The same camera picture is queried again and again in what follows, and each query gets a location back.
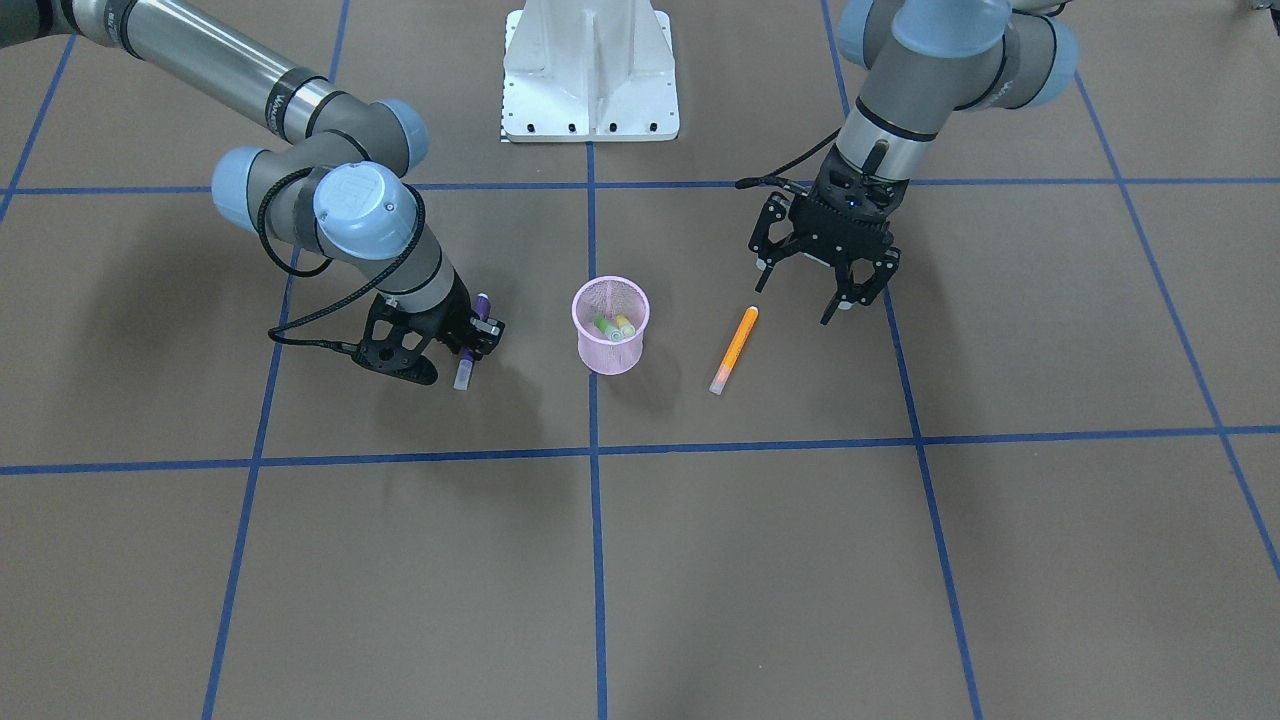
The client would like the green marker pen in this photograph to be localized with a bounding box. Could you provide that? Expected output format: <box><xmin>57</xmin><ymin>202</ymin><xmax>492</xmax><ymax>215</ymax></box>
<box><xmin>593</xmin><ymin>315</ymin><xmax>621</xmax><ymax>342</ymax></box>

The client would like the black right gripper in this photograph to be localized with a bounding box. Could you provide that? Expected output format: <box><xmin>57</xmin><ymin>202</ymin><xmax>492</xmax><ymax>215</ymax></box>
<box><xmin>352</xmin><ymin>272</ymin><xmax>506</xmax><ymax>386</ymax></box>

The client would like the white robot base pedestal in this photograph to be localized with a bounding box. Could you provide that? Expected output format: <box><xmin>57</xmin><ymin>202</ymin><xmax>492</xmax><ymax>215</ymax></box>
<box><xmin>500</xmin><ymin>1</ymin><xmax>681</xmax><ymax>143</ymax></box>

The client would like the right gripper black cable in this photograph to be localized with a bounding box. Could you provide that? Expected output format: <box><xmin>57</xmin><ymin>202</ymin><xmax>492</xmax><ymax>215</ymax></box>
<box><xmin>256</xmin><ymin>165</ymin><xmax>429</xmax><ymax>356</ymax></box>

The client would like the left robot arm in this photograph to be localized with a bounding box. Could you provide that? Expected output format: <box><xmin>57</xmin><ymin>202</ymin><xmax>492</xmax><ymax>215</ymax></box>
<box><xmin>737</xmin><ymin>1</ymin><xmax>1080</xmax><ymax>322</ymax></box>

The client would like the orange marker pen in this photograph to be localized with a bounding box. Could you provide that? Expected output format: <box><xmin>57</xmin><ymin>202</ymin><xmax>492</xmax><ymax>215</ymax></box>
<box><xmin>709</xmin><ymin>306</ymin><xmax>759</xmax><ymax>396</ymax></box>

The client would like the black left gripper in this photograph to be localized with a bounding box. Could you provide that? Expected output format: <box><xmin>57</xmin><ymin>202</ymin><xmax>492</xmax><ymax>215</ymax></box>
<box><xmin>749</xmin><ymin>170</ymin><xmax>906</xmax><ymax>325</ymax></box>

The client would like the purple marker pen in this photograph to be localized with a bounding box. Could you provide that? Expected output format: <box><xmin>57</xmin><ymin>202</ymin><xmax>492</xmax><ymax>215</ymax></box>
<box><xmin>452</xmin><ymin>292</ymin><xmax>492</xmax><ymax>391</ymax></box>

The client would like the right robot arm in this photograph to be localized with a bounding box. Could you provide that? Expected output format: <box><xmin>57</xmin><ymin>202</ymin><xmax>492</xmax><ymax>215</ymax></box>
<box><xmin>3</xmin><ymin>1</ymin><xmax>506</xmax><ymax>386</ymax></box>

